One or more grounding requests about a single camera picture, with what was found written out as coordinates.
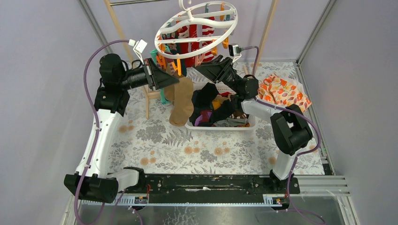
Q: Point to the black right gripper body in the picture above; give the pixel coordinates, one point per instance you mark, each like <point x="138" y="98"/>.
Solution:
<point x="230" y="78"/>

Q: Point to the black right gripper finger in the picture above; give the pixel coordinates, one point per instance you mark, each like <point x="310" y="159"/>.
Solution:
<point x="219" y="60"/>
<point x="215" y="71"/>

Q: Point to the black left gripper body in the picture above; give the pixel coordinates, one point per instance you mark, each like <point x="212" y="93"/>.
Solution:
<point x="149" y="76"/>

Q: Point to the green and blue sock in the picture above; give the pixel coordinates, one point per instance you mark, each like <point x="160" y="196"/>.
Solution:
<point x="161" y="62"/>

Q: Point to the white round clip hanger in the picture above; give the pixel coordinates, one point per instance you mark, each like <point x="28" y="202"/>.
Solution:
<point x="197" y="30"/>

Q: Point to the brown ribbed sock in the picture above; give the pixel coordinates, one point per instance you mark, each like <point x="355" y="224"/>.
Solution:
<point x="169" y="93"/>

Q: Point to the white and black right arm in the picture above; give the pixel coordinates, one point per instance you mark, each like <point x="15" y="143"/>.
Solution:
<point x="290" y="127"/>

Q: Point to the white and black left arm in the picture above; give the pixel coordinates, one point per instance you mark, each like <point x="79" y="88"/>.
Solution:
<point x="92" y="181"/>

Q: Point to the black sock in basket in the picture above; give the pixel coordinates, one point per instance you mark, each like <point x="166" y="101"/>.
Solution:
<point x="210" y="107"/>

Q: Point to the orange floral cloth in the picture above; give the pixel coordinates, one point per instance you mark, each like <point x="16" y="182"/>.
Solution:
<point x="284" y="92"/>

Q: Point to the floral table mat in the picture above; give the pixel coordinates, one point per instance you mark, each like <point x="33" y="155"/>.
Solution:
<point x="147" y="140"/>

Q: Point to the wooden drying rack frame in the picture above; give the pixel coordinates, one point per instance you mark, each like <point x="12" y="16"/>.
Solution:
<point x="149" y="94"/>

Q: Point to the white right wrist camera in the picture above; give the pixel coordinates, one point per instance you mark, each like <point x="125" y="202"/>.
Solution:
<point x="235" y="52"/>

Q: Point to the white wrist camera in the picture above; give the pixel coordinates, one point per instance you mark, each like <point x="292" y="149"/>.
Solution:
<point x="235" y="52"/>
<point x="138" y="47"/>

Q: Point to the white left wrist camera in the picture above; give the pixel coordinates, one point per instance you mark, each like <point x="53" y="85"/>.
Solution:
<point x="138" y="47"/>

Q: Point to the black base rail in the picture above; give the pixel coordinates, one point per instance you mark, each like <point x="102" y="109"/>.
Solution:
<point x="212" y="189"/>

